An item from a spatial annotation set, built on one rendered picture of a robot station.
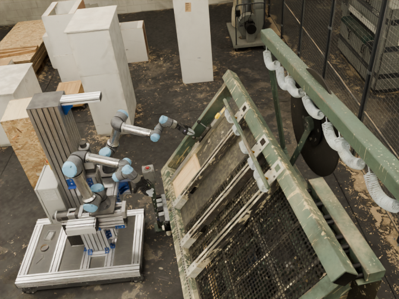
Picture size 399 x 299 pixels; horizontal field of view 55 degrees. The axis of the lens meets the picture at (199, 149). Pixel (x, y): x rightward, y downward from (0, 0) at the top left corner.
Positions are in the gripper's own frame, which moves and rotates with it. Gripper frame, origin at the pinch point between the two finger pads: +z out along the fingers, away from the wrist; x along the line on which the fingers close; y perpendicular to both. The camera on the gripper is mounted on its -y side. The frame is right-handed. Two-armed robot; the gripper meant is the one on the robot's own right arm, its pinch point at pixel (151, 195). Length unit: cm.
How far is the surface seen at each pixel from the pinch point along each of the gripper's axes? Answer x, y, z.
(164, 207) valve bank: 40, -25, 52
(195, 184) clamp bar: 24.2, 25.3, 30.2
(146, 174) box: 73, -32, 29
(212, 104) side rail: 90, 64, 5
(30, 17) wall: 861, -404, -80
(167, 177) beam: 67, -14, 41
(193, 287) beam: -60, 6, 50
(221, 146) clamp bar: 28, 65, 9
